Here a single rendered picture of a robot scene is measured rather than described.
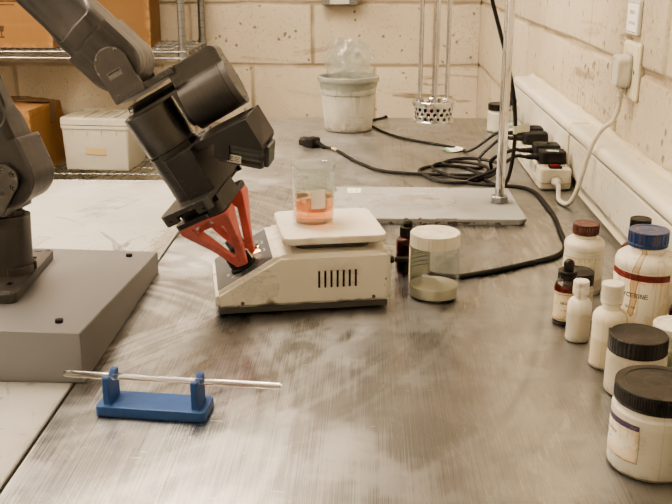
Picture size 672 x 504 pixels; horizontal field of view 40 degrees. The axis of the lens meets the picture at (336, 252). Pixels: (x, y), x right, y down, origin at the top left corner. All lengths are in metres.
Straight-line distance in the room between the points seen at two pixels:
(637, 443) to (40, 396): 0.53
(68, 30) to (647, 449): 0.68
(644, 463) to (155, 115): 0.58
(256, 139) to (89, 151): 2.43
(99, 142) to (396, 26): 1.15
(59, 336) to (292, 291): 0.28
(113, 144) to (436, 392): 2.56
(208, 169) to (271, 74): 2.53
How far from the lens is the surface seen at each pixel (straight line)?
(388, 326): 1.02
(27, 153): 1.04
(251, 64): 3.52
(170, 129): 1.00
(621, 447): 0.77
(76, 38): 1.00
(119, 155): 3.34
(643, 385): 0.76
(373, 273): 1.05
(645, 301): 1.02
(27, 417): 0.87
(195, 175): 0.99
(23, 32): 3.33
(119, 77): 0.99
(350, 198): 1.51
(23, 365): 0.93
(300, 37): 3.49
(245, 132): 0.96
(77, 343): 0.91
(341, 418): 0.83
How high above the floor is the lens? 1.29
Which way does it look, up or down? 18 degrees down
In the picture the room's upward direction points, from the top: straight up
